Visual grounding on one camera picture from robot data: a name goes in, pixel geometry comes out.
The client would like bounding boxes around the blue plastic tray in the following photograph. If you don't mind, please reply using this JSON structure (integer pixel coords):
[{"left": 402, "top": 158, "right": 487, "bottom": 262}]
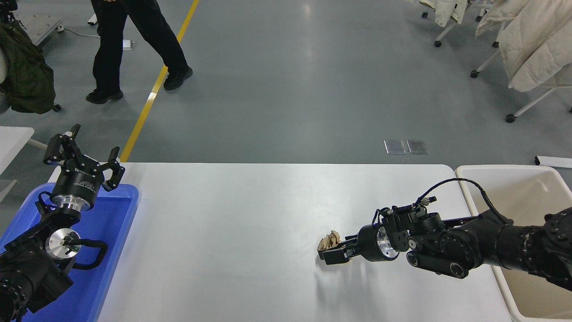
[{"left": 0, "top": 182, "right": 139, "bottom": 322}]

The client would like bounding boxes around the tan paper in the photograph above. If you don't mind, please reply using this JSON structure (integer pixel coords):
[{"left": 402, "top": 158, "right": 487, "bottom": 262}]
[{"left": 317, "top": 230, "right": 343, "bottom": 252}]

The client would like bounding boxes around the large cream quilted coat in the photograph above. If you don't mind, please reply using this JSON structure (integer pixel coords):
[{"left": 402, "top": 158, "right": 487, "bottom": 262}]
[{"left": 475, "top": 0, "right": 572, "bottom": 93}]

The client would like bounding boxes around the white flat bar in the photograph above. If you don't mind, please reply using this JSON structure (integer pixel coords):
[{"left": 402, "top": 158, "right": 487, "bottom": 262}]
[{"left": 535, "top": 156, "right": 572, "bottom": 169}]

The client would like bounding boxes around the dark green backpack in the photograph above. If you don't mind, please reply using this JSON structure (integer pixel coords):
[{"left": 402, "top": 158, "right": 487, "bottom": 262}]
[{"left": 0, "top": 20, "right": 57, "bottom": 114}]

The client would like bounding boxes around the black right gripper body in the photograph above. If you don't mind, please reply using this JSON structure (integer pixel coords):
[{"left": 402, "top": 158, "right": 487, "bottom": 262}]
[{"left": 357, "top": 224, "right": 383, "bottom": 263}]

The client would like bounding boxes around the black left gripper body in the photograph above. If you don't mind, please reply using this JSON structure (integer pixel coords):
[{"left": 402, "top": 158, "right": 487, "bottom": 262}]
[{"left": 50, "top": 156, "right": 106, "bottom": 203}]

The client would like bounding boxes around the black machine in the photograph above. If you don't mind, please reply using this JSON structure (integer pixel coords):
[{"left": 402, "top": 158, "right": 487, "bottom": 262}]
[{"left": 0, "top": 0, "right": 18, "bottom": 23}]

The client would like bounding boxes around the large pale plastic bin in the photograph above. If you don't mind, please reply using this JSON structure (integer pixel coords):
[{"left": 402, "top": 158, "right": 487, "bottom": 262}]
[{"left": 455, "top": 165, "right": 572, "bottom": 322}]

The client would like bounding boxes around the small cream coat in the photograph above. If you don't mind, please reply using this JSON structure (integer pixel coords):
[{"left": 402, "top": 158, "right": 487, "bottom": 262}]
[{"left": 418, "top": 0, "right": 469, "bottom": 26}]

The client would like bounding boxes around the white side table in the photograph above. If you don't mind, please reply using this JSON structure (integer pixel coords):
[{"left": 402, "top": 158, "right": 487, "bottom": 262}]
[{"left": 0, "top": 127, "right": 35, "bottom": 176}]

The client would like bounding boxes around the grey wheeled platform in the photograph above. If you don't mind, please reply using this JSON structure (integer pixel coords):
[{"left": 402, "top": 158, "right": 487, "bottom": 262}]
[{"left": 16, "top": 13, "right": 64, "bottom": 47}]

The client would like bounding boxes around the person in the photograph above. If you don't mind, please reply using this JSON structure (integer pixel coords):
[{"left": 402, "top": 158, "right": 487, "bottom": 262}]
[{"left": 86, "top": 0, "right": 193, "bottom": 105}]

